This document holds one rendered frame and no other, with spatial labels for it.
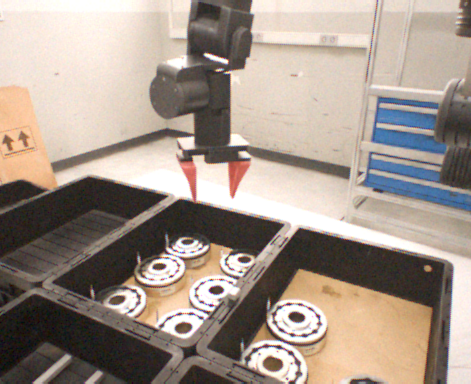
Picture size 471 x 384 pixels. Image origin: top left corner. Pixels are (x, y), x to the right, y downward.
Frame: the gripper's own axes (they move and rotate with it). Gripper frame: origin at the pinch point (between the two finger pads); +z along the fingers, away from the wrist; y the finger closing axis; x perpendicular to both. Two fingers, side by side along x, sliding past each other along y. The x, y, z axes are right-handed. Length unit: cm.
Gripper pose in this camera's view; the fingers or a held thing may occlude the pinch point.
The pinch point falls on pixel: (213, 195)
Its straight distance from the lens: 66.1
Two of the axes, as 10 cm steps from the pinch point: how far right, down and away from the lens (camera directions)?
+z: 0.0, 9.2, 3.9
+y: 9.6, -1.1, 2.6
